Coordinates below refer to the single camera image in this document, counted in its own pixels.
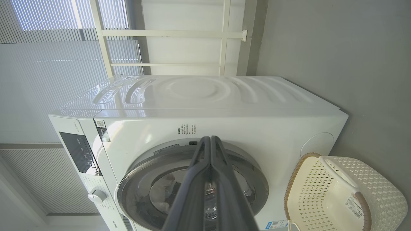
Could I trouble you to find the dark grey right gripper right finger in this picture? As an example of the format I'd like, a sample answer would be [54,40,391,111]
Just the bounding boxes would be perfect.
[210,136,261,231]

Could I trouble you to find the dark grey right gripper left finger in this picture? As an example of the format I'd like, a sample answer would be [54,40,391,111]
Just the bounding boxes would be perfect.
[162,136,211,231]

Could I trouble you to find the round glass washer door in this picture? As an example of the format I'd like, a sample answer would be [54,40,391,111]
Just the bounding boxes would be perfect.
[117,141,269,231]

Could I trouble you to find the white front-load washing machine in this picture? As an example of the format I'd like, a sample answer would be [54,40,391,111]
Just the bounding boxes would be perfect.
[48,75,349,231]

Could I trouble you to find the silver washing machine dial knob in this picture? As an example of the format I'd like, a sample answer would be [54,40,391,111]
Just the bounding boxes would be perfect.
[88,189,107,204]

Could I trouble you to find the printed paper label sticker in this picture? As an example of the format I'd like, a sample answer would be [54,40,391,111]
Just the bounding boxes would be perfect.
[345,195,365,219]

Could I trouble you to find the cream perforated laundry basket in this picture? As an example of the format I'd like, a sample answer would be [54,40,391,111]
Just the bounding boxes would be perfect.
[284,153,408,231]

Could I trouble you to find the blue energy label sticker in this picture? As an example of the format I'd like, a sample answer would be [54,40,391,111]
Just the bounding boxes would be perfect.
[265,220,288,230]

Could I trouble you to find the black QR code sticker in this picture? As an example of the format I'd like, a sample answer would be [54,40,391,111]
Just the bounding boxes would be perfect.
[94,120,111,142]

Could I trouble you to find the white window blind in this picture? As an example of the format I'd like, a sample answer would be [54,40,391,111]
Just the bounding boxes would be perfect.
[0,0,143,215]

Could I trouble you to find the white metal frame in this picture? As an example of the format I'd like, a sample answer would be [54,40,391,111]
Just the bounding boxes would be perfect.
[90,0,248,77]

